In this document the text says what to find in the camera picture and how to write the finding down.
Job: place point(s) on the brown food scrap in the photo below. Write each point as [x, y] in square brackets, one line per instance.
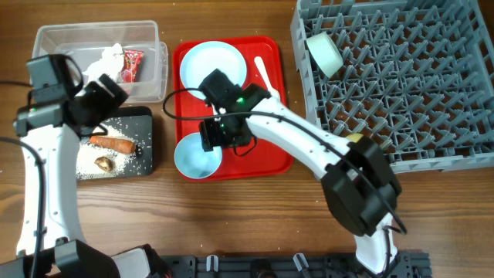
[104, 164]

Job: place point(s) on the light blue plate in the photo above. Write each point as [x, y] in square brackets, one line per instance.
[205, 57]

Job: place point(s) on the white plastic spoon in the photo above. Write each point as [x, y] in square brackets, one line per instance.
[260, 65]

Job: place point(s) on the orange carrot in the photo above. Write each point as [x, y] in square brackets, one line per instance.
[122, 146]

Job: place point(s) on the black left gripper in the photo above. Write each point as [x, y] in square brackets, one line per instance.
[111, 103]

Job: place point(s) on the black tray bin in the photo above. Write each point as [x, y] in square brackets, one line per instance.
[130, 123]

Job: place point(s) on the red serving tray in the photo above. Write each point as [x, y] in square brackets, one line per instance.
[256, 159]

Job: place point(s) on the white tissue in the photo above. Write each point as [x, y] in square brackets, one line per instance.
[110, 63]

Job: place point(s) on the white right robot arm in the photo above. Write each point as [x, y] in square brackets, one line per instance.
[360, 188]

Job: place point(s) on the white rice grains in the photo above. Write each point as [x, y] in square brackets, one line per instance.
[121, 147]

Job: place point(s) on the light blue bowl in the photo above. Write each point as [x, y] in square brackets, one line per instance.
[193, 161]

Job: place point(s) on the yellow plastic cup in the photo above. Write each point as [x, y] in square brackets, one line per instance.
[354, 137]

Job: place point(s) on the clear plastic bin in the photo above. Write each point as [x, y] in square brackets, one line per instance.
[86, 42]

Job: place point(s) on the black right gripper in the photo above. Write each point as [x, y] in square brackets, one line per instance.
[211, 137]

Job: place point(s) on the mint green bowl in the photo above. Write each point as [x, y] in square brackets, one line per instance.
[325, 53]

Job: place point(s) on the grey dishwasher rack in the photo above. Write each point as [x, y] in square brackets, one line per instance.
[417, 77]

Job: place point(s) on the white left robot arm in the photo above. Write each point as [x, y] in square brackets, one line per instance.
[49, 129]

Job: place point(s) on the red snack wrapper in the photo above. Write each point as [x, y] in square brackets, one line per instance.
[132, 59]

